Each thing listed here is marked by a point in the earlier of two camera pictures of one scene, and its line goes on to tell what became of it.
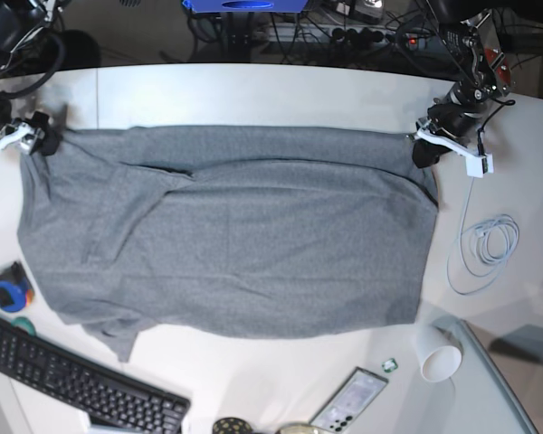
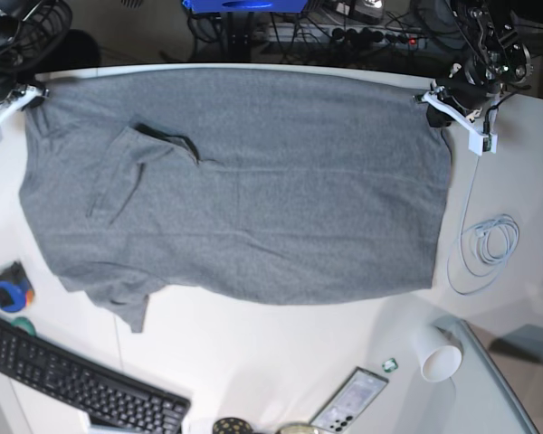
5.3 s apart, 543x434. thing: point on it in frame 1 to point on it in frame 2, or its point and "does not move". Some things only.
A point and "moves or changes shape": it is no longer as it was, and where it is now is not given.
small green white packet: (389, 365) does not move
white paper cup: (438, 349) does not move
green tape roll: (24, 323) does not move
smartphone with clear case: (348, 403) does not move
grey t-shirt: (227, 231) moves or changes shape
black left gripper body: (41, 120) to (37, 100)
